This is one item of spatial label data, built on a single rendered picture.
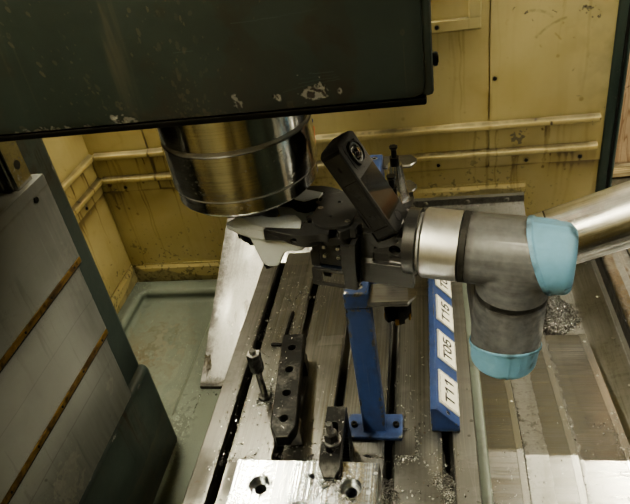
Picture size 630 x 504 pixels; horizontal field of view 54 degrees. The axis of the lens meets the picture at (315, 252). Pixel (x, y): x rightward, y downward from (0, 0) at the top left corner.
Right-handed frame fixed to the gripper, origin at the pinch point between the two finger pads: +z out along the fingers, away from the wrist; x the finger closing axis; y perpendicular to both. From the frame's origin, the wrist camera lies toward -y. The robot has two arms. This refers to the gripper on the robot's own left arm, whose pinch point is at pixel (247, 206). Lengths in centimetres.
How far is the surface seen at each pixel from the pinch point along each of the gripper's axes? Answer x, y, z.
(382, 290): 17.4, 24.3, -10.7
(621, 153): 279, 127, -71
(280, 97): -10.6, -17.8, -10.9
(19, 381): -9, 30, 39
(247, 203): -7.1, -5.1, -4.1
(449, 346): 37, 52, -19
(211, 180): -8.0, -7.9, -1.2
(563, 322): 79, 78, -42
